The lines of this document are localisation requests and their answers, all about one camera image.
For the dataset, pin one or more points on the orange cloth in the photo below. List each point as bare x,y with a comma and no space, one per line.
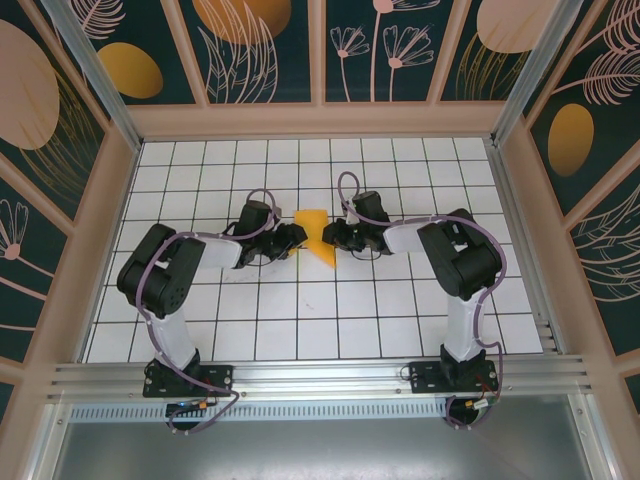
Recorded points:
312,225

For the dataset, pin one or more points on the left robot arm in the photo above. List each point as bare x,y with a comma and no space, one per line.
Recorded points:
160,270

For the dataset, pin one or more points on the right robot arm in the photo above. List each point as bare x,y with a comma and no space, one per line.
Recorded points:
460,255

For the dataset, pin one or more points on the grey metal sheet panel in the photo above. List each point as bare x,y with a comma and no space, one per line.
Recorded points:
320,450

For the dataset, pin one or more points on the black controller board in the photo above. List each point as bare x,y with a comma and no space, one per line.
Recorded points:
190,407

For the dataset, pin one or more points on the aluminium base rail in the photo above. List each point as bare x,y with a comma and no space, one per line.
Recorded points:
320,375

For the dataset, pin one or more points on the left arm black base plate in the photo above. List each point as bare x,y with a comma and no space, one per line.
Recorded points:
220,380

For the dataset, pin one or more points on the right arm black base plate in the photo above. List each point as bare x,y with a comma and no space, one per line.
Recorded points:
425,380

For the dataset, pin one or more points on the aluminium side rail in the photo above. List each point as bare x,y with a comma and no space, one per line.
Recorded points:
525,250

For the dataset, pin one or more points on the aluminium corner post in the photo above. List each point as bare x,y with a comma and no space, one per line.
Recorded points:
535,65
95,65

